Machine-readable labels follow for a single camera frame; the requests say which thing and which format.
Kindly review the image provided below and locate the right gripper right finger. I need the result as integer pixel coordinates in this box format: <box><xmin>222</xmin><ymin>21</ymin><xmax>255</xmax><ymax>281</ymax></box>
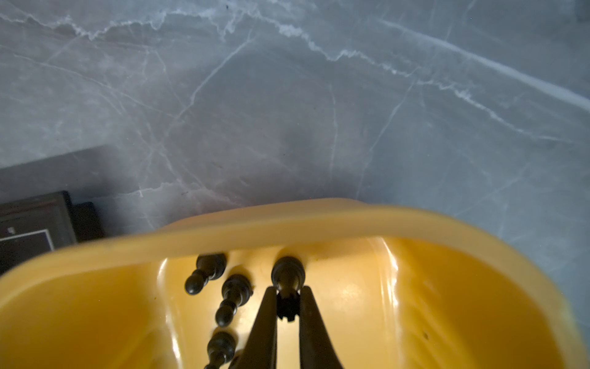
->
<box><xmin>299</xmin><ymin>286</ymin><xmax>344</xmax><ymax>369</ymax></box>

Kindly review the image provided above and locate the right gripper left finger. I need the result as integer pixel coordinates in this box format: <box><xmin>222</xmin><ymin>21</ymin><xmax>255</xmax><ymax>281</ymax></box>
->
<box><xmin>234</xmin><ymin>287</ymin><xmax>277</xmax><ymax>369</ymax></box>

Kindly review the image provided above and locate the black pawn in tray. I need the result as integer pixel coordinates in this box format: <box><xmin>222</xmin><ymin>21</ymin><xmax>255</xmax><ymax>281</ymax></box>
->
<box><xmin>204</xmin><ymin>331</ymin><xmax>237</xmax><ymax>369</ymax></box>
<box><xmin>215</xmin><ymin>274</ymin><xmax>253</xmax><ymax>327</ymax></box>
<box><xmin>184</xmin><ymin>253</ymin><xmax>227</xmax><ymax>295</ymax></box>

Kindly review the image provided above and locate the yellow plastic tray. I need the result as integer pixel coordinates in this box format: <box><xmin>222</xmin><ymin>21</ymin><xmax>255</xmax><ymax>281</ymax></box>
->
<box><xmin>1</xmin><ymin>199</ymin><xmax>589</xmax><ymax>368</ymax></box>

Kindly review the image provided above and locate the black and white chessboard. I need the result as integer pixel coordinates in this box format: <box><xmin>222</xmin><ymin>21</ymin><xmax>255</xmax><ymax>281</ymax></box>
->
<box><xmin>1</xmin><ymin>191</ymin><xmax>104</xmax><ymax>274</ymax></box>

